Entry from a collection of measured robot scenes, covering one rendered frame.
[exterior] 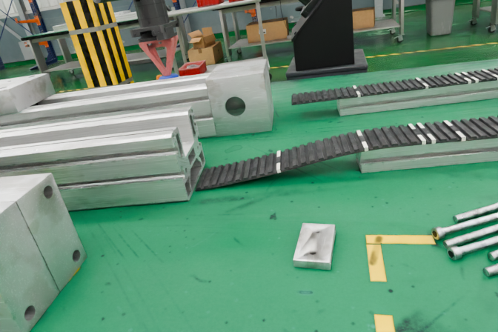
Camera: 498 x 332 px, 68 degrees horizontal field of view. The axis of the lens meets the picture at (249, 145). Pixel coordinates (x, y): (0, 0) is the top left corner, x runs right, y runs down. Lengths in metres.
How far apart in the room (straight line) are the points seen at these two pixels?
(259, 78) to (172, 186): 0.22
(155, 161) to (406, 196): 0.27
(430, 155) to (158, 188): 0.31
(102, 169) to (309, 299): 0.27
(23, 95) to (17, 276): 0.44
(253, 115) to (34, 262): 0.36
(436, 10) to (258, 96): 4.93
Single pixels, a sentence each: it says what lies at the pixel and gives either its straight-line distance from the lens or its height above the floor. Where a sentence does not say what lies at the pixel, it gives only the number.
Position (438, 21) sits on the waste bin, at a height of 0.18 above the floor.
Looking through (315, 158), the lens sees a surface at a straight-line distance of 0.43.
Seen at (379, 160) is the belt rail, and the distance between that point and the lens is 0.45.
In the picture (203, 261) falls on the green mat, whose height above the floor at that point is 0.78.
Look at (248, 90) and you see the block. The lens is 0.57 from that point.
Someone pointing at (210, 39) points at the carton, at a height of 0.32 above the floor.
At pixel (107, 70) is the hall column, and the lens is 3.78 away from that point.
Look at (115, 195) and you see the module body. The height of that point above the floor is 0.80.
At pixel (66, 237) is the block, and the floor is 0.82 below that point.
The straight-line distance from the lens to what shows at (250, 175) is 0.44.
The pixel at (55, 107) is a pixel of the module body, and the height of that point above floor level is 0.86.
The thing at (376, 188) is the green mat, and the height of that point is 0.78.
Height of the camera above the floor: 1.00
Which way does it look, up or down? 23 degrees down
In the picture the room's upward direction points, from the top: 10 degrees counter-clockwise
